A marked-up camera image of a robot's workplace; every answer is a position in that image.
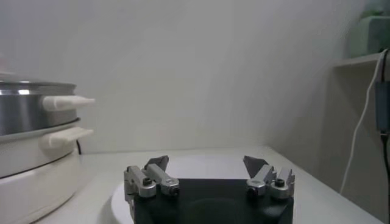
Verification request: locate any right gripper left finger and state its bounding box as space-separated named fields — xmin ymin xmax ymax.
xmin=123 ymin=155 xmax=181 ymax=203

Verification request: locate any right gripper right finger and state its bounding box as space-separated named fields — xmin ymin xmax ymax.
xmin=243 ymin=155 xmax=296 ymax=200

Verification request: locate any round glass pot lid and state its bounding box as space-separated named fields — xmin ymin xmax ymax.
xmin=0 ymin=70 xmax=77 ymax=89

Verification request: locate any stainless steel steamer basket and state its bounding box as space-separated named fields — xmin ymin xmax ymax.
xmin=0 ymin=86 xmax=95 ymax=138

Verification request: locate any white round plate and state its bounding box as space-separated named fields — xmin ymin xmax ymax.
xmin=110 ymin=155 xmax=269 ymax=224

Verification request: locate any beige side cabinet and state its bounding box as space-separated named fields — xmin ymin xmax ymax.
xmin=331 ymin=53 xmax=390 ymax=224

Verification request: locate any white electric cooker pot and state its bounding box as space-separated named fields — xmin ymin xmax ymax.
xmin=0 ymin=118 xmax=94 ymax=224

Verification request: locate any pale green container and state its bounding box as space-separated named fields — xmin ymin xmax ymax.
xmin=349 ymin=0 xmax=390 ymax=58

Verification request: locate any white wall cable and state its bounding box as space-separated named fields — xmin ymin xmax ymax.
xmin=339 ymin=50 xmax=388 ymax=195

